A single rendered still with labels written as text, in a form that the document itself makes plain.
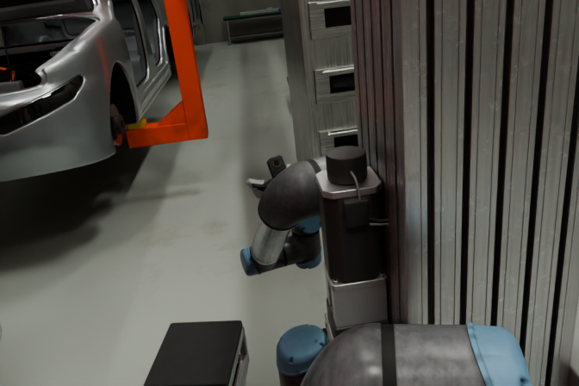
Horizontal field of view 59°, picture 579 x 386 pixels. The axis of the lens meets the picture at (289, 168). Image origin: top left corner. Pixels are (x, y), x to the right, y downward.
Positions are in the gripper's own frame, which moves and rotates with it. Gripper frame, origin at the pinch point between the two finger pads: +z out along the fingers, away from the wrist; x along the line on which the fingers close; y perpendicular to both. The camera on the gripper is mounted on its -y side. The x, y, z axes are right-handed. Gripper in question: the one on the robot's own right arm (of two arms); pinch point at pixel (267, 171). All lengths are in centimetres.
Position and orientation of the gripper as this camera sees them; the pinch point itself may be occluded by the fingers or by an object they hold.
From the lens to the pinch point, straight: 161.5
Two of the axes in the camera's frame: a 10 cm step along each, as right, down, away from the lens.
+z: -3.5, -3.1, 8.9
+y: 2.3, 8.9, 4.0
